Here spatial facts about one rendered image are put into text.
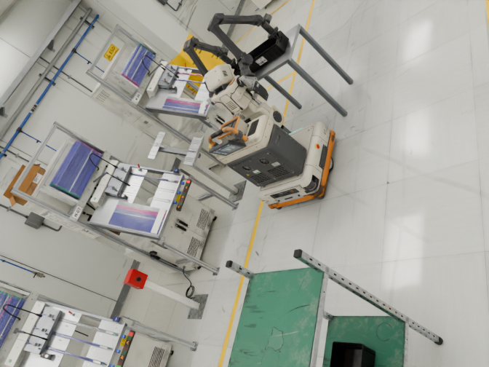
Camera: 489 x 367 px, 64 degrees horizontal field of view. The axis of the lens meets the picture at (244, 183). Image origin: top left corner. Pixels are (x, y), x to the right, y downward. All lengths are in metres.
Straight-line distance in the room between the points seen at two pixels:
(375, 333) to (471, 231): 0.82
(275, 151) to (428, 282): 1.36
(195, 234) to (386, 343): 2.60
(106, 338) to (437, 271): 2.45
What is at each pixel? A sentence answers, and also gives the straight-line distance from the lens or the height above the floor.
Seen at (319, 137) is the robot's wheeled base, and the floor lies 0.25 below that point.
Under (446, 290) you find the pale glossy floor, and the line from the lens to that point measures 2.41.
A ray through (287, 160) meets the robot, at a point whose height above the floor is 0.48.
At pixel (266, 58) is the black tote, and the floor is 0.85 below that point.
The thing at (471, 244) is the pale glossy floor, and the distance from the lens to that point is 2.46.
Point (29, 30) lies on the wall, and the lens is 6.25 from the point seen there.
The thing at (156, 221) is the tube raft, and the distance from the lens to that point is 3.67.
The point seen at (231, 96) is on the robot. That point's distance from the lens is 3.11.
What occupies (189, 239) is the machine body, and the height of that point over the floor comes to 0.25.
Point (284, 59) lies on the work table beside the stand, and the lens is 3.37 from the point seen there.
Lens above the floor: 2.06
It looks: 29 degrees down
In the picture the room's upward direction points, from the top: 56 degrees counter-clockwise
